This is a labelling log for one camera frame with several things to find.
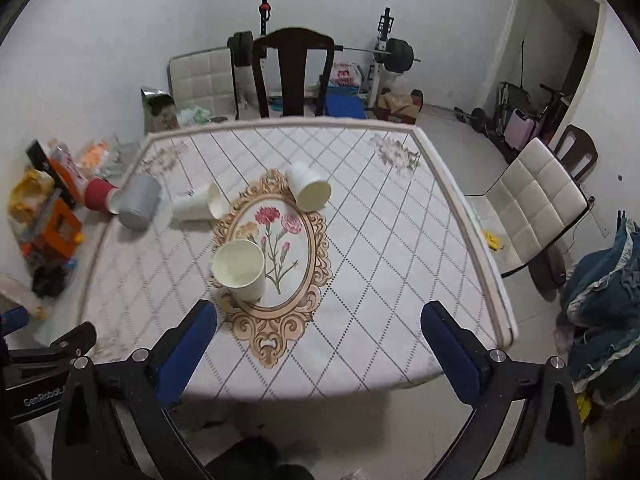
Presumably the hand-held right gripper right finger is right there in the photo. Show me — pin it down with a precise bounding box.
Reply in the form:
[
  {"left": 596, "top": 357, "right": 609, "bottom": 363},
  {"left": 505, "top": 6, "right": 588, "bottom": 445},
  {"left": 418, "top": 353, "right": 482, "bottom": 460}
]
[{"left": 420, "top": 301, "right": 587, "bottom": 480}]

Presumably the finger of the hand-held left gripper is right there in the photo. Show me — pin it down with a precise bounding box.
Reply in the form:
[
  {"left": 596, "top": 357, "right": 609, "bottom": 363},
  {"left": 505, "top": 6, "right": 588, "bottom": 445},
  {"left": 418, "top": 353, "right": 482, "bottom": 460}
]
[
  {"left": 9, "top": 322, "right": 97, "bottom": 363},
  {"left": 0, "top": 304, "right": 28, "bottom": 341}
]

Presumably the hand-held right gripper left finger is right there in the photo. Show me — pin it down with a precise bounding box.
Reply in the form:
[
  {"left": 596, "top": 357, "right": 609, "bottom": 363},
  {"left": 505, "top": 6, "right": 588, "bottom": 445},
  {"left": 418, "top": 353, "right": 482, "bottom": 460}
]
[{"left": 52, "top": 299, "right": 221, "bottom": 480}]

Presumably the white paper cup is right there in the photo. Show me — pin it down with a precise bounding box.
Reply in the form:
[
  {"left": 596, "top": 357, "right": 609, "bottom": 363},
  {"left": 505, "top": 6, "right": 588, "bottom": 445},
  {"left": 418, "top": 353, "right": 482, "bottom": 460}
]
[
  {"left": 171, "top": 182, "right": 227, "bottom": 222},
  {"left": 210, "top": 239, "right": 267, "bottom": 303},
  {"left": 285, "top": 161, "right": 333, "bottom": 211}
]

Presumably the grey cup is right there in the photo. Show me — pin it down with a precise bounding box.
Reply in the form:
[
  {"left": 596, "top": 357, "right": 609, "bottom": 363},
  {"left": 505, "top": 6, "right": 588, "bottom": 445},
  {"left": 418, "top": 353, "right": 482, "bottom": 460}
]
[{"left": 117, "top": 174, "right": 162, "bottom": 232}]

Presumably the red paper cup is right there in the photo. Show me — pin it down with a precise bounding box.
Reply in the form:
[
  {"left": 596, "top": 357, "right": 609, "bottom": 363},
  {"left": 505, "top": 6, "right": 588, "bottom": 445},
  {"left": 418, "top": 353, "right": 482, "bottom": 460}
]
[{"left": 82, "top": 176, "right": 122, "bottom": 215}]

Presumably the black cloth lump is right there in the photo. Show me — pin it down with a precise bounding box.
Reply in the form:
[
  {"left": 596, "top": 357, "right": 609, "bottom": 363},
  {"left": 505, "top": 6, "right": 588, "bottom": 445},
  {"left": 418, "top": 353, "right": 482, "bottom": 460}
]
[{"left": 32, "top": 265, "right": 68, "bottom": 297}]

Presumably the orange plastic toy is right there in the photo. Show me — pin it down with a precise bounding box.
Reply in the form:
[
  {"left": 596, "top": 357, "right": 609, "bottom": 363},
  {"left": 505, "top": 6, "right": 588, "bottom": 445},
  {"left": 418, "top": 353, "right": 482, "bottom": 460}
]
[{"left": 30, "top": 200, "right": 83, "bottom": 261}]

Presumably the floral printed tablecloth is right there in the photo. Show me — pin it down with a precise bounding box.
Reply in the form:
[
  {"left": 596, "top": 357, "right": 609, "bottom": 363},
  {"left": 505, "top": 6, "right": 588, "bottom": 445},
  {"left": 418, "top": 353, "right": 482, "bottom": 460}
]
[{"left": 75, "top": 117, "right": 518, "bottom": 401}]

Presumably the yellow bag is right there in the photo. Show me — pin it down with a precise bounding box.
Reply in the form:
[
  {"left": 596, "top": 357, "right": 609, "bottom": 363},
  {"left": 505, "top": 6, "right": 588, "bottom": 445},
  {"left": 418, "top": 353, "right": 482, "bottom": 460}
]
[{"left": 9, "top": 170, "right": 53, "bottom": 221}]

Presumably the black and orange box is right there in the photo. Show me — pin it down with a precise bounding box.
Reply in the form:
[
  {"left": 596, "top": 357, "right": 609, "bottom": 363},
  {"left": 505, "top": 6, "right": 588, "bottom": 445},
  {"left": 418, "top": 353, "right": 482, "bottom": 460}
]
[{"left": 25, "top": 140, "right": 76, "bottom": 206}]

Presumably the blue ruffled cloth pile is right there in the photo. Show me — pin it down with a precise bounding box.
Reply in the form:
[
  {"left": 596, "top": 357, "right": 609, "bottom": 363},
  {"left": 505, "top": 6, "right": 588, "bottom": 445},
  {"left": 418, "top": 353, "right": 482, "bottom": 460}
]
[{"left": 560, "top": 220, "right": 640, "bottom": 393}]

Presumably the white cushioned chair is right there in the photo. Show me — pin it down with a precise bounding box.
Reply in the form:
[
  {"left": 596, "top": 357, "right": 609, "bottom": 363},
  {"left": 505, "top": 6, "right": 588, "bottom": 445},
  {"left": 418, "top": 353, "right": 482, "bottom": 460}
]
[
  {"left": 465, "top": 137, "right": 590, "bottom": 286},
  {"left": 168, "top": 47, "right": 240, "bottom": 122}
]

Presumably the orange snack packet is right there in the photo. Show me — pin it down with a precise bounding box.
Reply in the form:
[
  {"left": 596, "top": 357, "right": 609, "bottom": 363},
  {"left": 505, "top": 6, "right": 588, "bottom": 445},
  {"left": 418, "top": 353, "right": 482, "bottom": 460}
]
[{"left": 80, "top": 142, "right": 111, "bottom": 168}]

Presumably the crumpled clear plastic bag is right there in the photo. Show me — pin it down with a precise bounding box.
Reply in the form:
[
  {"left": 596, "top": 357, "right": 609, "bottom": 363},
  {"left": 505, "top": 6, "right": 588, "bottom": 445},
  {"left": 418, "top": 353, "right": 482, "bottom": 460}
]
[{"left": 177, "top": 106, "right": 211, "bottom": 126}]

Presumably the pink suitcase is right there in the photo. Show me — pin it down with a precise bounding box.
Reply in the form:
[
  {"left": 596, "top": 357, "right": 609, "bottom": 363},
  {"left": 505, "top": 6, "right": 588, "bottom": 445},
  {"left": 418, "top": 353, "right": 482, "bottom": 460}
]
[{"left": 504, "top": 109, "right": 538, "bottom": 150}]

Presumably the open printed carton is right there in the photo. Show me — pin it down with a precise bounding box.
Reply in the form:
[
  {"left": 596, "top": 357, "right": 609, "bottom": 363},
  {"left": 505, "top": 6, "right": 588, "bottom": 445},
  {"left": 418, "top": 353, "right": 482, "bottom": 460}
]
[{"left": 141, "top": 87, "right": 178, "bottom": 133}]

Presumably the black dumbbell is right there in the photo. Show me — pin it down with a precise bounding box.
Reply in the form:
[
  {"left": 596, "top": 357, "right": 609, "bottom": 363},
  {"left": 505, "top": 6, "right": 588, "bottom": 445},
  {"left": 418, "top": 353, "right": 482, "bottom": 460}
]
[{"left": 454, "top": 106, "right": 488, "bottom": 133}]

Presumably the dark wooden chair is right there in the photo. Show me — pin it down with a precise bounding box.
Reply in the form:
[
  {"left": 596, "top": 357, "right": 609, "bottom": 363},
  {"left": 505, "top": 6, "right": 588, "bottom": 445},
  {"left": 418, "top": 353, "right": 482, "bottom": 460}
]
[
  {"left": 251, "top": 27, "right": 336, "bottom": 120},
  {"left": 552, "top": 125, "right": 598, "bottom": 183}
]

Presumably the brown cardboard box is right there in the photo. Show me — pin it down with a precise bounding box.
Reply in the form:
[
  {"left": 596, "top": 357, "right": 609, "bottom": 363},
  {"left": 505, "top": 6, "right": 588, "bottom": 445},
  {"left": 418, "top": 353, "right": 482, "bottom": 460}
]
[{"left": 377, "top": 89, "right": 425, "bottom": 123}]

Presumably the blue weight bench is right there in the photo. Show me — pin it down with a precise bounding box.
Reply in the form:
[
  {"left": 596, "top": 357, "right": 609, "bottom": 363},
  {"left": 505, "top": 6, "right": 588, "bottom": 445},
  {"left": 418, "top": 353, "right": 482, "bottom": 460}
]
[{"left": 325, "top": 87, "right": 366, "bottom": 118}]

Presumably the pink plastic bag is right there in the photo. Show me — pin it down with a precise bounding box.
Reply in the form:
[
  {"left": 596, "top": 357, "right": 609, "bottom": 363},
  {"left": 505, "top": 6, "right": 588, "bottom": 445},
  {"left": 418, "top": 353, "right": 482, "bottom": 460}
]
[{"left": 330, "top": 62, "right": 362, "bottom": 88}]

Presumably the barbell with black plates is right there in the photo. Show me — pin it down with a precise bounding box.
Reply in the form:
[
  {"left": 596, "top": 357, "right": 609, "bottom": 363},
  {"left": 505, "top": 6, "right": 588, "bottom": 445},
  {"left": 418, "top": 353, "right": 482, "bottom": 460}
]
[{"left": 227, "top": 31, "right": 421, "bottom": 72}]

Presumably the white weight rack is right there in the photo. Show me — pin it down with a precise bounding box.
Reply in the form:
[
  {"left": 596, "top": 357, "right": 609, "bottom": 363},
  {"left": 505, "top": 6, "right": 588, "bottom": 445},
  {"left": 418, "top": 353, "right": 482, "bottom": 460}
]
[{"left": 367, "top": 7, "right": 396, "bottom": 110}]

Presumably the folded metal frame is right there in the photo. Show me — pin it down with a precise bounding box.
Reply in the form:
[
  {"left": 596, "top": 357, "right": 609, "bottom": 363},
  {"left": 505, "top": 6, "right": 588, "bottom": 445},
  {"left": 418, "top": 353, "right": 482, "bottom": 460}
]
[{"left": 497, "top": 81, "right": 531, "bottom": 136}]

